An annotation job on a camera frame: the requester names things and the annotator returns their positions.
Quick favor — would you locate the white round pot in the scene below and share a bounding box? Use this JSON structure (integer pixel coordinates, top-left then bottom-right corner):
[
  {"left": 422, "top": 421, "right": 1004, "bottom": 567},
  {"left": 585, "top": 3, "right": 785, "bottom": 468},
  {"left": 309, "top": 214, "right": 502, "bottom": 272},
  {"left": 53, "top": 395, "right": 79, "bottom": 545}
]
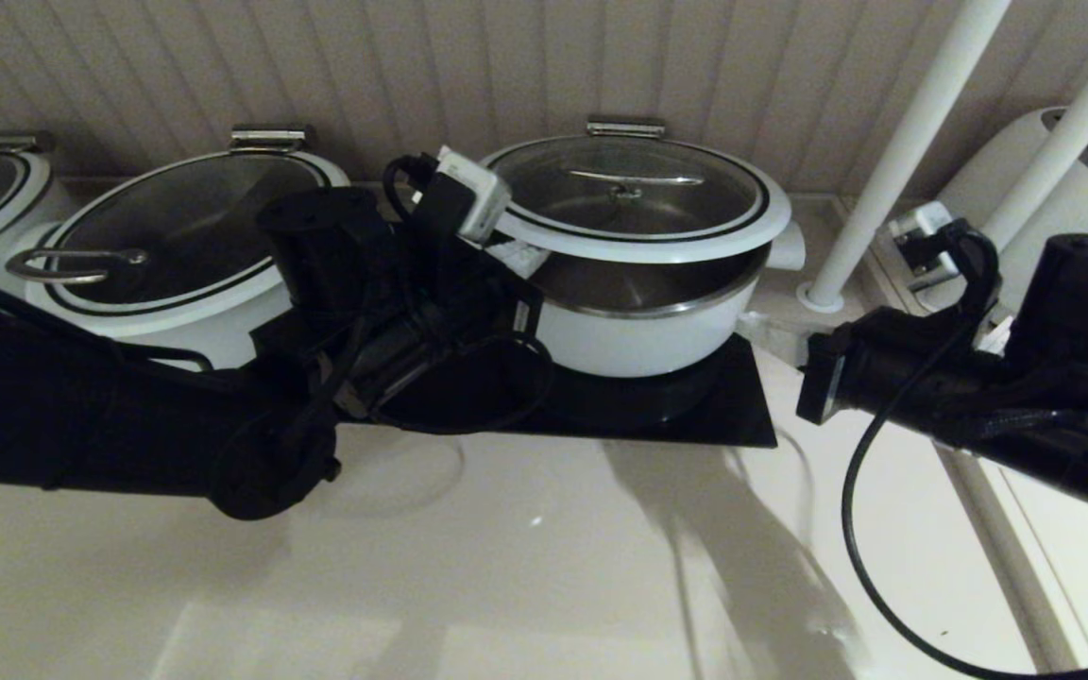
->
[
  {"left": 0, "top": 149, "right": 82, "bottom": 313},
  {"left": 25, "top": 151, "right": 356, "bottom": 369},
  {"left": 450, "top": 222, "right": 805, "bottom": 379}
]

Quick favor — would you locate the large black glass cooktop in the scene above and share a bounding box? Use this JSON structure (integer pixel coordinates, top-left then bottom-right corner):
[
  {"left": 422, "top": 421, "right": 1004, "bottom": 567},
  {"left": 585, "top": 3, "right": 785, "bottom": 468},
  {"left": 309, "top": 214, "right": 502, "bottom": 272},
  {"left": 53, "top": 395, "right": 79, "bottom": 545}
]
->
[{"left": 251, "top": 224, "right": 778, "bottom": 448}]

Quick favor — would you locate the white toaster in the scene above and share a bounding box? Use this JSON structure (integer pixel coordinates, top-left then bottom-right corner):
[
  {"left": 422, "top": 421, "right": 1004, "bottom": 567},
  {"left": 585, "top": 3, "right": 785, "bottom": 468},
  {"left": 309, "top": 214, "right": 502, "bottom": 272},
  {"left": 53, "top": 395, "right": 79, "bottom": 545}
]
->
[{"left": 936, "top": 106, "right": 1088, "bottom": 313}]

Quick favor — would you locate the white slanted pole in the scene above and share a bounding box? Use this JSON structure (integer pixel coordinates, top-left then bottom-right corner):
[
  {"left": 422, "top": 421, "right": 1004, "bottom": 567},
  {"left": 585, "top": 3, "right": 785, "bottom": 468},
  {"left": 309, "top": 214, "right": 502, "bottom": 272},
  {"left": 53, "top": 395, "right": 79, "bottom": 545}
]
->
[
  {"left": 794, "top": 0, "right": 1012, "bottom": 315},
  {"left": 912, "top": 0, "right": 1088, "bottom": 313}
]

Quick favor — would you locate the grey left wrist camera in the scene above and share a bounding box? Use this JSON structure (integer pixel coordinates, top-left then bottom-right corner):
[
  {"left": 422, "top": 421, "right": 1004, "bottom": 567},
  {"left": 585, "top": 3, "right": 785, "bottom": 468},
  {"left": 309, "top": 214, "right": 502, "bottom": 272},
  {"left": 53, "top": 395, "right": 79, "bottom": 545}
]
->
[{"left": 416, "top": 148, "right": 514, "bottom": 248}]

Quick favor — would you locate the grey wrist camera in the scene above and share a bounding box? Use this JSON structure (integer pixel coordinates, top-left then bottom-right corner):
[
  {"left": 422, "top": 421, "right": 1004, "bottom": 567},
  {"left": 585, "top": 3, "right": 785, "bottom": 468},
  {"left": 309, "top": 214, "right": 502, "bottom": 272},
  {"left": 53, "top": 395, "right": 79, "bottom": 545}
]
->
[
  {"left": 416, "top": 148, "right": 514, "bottom": 248},
  {"left": 887, "top": 201, "right": 959, "bottom": 284}
]

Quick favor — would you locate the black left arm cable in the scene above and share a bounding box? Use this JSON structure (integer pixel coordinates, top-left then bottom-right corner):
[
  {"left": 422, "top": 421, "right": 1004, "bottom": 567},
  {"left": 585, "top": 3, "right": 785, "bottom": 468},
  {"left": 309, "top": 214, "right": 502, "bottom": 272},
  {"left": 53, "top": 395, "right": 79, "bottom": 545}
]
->
[{"left": 369, "top": 156, "right": 556, "bottom": 435}]

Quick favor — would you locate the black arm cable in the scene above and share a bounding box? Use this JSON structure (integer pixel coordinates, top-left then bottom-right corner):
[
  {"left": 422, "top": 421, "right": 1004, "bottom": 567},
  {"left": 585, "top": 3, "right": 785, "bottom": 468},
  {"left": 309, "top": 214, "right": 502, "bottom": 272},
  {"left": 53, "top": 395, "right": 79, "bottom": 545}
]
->
[
  {"left": 369, "top": 156, "right": 556, "bottom": 435},
  {"left": 841, "top": 231, "right": 1088, "bottom": 680}
]

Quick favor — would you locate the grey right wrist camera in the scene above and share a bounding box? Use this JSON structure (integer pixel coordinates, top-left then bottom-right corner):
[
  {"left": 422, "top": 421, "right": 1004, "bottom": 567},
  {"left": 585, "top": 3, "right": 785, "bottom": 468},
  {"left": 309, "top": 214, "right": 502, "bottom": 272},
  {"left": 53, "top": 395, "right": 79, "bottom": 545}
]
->
[{"left": 887, "top": 201, "right": 959, "bottom": 284}]

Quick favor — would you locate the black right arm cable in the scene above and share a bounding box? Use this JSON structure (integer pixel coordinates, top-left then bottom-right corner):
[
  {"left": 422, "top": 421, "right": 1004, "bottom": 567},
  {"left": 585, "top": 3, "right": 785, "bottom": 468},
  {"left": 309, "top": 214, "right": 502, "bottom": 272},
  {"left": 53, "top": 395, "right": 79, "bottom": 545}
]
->
[{"left": 841, "top": 231, "right": 1088, "bottom": 680}]

